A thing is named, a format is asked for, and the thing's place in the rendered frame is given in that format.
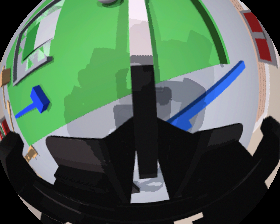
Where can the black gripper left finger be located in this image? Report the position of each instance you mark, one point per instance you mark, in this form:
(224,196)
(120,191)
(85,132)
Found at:
(113,155)

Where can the green putting mat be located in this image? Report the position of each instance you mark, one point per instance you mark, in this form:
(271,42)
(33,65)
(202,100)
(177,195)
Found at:
(90,60)

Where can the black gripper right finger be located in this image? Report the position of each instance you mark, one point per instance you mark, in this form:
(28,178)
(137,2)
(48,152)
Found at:
(179,151)

